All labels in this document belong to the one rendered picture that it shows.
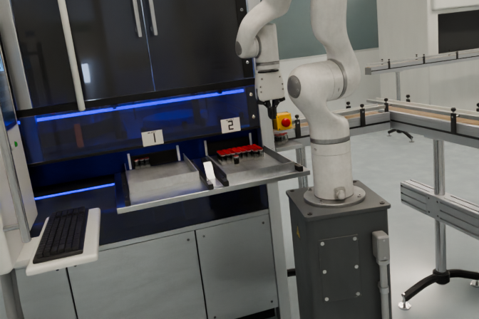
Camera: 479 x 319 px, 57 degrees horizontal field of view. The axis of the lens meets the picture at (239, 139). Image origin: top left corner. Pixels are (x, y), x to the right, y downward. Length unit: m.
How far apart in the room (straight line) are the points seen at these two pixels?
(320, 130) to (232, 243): 0.93
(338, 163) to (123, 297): 1.18
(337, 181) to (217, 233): 0.85
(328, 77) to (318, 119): 0.12
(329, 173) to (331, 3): 0.48
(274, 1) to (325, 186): 0.60
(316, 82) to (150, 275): 1.21
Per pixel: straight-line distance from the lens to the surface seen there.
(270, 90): 1.58
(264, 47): 1.55
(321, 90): 1.27
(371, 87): 7.71
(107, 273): 2.05
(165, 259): 2.05
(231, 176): 1.58
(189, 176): 1.67
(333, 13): 1.28
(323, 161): 1.34
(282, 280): 2.26
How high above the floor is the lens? 1.36
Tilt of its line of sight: 12 degrees down
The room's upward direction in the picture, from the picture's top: 7 degrees counter-clockwise
